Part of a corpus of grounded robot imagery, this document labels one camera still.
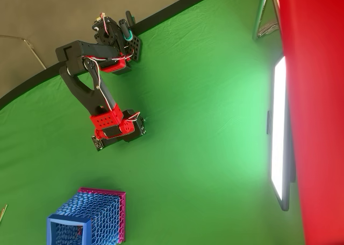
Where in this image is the blue and pink mesh basket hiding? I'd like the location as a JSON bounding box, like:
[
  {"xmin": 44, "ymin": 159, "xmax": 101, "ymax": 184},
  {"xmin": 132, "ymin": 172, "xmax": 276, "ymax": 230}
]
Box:
[{"xmin": 47, "ymin": 187, "xmax": 126, "ymax": 245}]

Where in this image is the green table cloth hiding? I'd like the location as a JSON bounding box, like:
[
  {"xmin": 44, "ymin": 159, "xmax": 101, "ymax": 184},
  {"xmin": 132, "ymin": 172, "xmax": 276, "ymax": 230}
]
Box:
[{"xmin": 0, "ymin": 0, "xmax": 307, "ymax": 245}]

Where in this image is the chrome tube stand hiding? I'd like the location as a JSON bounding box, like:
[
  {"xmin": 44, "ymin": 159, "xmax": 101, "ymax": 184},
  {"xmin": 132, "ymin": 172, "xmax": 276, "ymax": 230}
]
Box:
[{"xmin": 252, "ymin": 0, "xmax": 282, "ymax": 41}]

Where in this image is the blurred red object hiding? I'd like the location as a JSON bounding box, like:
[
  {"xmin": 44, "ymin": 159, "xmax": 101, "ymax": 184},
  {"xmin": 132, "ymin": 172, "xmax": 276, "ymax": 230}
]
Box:
[{"xmin": 274, "ymin": 0, "xmax": 344, "ymax": 245}]

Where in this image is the white red servo cable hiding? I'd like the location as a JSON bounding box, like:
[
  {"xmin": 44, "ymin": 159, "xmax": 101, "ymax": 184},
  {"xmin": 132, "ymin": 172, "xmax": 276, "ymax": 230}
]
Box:
[
  {"xmin": 83, "ymin": 12, "xmax": 134, "ymax": 109},
  {"xmin": 126, "ymin": 111, "xmax": 142, "ymax": 122}
]

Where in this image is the black clamp with teal ring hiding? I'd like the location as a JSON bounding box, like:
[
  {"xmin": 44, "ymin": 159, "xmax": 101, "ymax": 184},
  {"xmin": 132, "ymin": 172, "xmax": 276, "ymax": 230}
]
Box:
[{"xmin": 118, "ymin": 10, "xmax": 135, "ymax": 41}]

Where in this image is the grey floor cable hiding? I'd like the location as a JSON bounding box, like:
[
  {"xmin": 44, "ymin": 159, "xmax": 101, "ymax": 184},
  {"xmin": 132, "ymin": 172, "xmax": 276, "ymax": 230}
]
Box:
[{"xmin": 0, "ymin": 34, "xmax": 48, "ymax": 70}]

